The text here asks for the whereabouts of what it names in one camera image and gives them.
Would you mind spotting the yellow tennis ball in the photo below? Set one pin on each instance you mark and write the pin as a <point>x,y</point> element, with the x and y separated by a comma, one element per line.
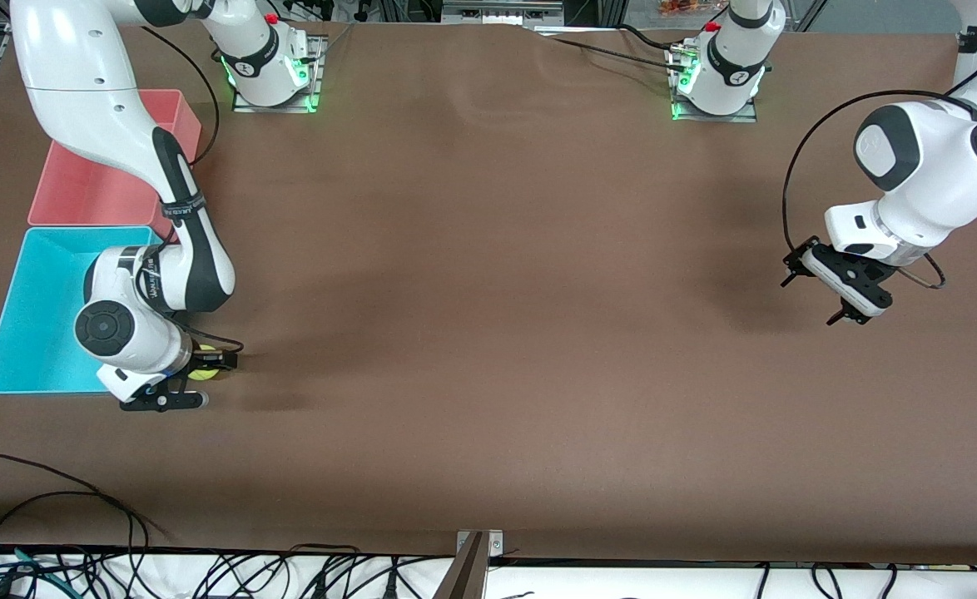
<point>203,375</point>

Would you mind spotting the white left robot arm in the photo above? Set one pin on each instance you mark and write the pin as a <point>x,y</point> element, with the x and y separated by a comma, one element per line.
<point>929,175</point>

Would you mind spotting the blue plastic bin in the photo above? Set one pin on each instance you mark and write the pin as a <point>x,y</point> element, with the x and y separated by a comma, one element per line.
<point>31,316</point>

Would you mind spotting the pink plastic bin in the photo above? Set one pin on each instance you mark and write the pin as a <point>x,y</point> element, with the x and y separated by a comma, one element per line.
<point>81,195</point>

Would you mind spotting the orange packet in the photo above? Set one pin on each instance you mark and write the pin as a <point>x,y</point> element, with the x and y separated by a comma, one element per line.
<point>681,7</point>

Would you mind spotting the grey metal bar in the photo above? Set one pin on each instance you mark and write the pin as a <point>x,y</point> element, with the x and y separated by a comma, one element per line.
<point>463,578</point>

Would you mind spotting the grey power strip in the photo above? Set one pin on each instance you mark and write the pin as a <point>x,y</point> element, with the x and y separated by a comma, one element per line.
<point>501,12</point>

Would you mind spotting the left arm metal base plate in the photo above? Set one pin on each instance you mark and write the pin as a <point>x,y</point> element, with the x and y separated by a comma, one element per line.
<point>717,116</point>

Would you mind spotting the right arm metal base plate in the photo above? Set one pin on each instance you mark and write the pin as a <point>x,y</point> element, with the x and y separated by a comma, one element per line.
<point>276,108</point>

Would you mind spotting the small metal edge bracket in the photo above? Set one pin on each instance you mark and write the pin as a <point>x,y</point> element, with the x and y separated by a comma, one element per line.
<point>495,542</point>

